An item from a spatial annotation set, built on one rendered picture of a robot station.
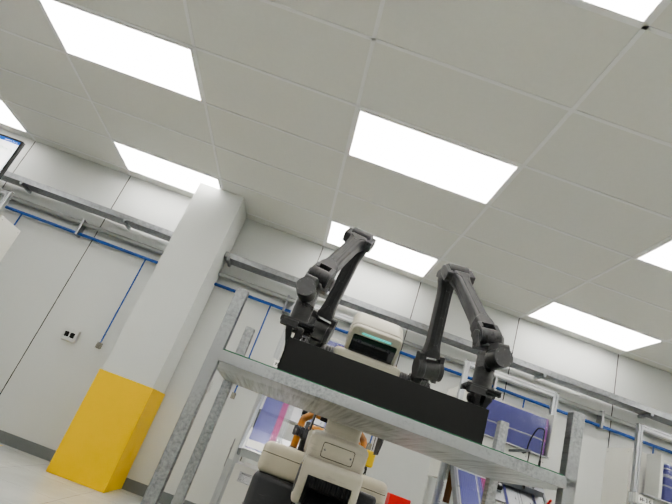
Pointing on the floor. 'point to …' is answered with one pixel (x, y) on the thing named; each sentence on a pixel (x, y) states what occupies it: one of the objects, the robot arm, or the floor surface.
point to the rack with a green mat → (523, 470)
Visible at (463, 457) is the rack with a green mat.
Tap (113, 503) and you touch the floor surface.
